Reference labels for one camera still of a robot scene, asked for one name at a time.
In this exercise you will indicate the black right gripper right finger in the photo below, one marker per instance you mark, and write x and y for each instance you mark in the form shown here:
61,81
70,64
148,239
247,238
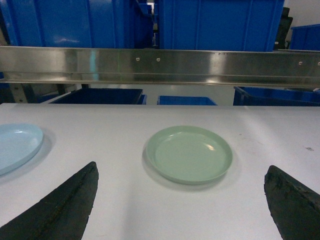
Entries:
294,207

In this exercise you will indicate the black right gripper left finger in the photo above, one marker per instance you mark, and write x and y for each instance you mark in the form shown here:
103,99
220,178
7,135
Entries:
63,214

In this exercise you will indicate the light blue plate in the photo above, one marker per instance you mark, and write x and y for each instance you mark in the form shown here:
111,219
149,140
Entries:
19,143

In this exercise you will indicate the light green plate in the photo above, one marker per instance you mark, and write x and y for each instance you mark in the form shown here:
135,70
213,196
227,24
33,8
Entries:
189,155

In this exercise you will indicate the small blue bin behind table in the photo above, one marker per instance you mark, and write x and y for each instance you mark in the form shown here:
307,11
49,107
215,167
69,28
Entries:
185,100

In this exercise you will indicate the stainless steel shelf rail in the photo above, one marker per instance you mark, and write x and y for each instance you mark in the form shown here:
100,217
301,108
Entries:
62,65

